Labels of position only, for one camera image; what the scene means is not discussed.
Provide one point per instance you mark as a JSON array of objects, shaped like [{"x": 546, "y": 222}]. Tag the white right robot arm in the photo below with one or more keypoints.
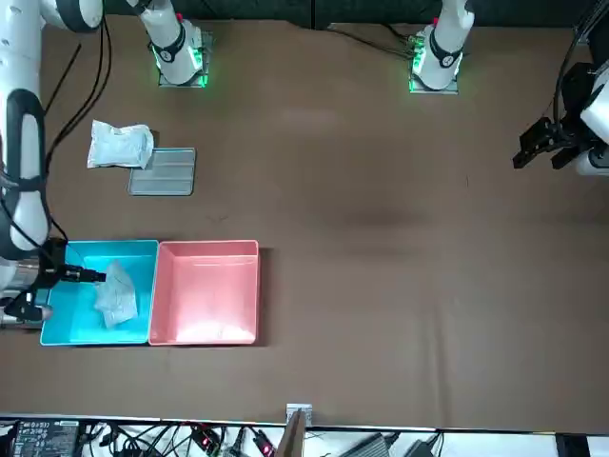
[{"x": 26, "y": 143}]

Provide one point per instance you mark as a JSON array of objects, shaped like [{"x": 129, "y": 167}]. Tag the new face mask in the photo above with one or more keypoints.
[{"x": 116, "y": 145}]

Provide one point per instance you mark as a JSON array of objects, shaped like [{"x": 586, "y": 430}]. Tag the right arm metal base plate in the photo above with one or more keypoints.
[{"x": 205, "y": 57}]

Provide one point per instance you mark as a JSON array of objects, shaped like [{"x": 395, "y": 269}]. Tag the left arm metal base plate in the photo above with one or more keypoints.
[{"x": 416, "y": 85}]

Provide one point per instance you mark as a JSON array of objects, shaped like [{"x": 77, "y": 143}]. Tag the used face mask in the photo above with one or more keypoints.
[{"x": 116, "y": 297}]

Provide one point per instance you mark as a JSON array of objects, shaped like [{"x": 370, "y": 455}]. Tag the black labelled power adapter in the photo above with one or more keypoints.
[{"x": 43, "y": 435}]

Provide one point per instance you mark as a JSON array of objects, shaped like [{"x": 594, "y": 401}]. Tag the pink plastic box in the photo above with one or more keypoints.
[{"x": 204, "y": 295}]

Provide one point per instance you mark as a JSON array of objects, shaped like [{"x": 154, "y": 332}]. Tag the grey power adapter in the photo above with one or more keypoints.
[{"x": 368, "y": 445}]

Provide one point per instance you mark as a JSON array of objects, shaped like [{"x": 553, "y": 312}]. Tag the aluminium profile post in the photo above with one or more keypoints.
[{"x": 297, "y": 428}]

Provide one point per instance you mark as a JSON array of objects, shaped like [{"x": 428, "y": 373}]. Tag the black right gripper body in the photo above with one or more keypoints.
[{"x": 51, "y": 269}]

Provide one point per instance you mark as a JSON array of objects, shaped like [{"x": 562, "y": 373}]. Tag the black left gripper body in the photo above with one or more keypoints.
[{"x": 575, "y": 95}]

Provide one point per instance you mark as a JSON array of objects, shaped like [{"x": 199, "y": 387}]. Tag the blue plastic box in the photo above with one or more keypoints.
[{"x": 76, "y": 309}]

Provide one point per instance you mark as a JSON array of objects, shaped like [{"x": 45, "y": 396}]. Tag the grey ribbed metal tray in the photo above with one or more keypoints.
[{"x": 164, "y": 173}]

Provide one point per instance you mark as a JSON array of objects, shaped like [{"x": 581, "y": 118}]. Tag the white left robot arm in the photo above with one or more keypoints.
[{"x": 447, "y": 52}]

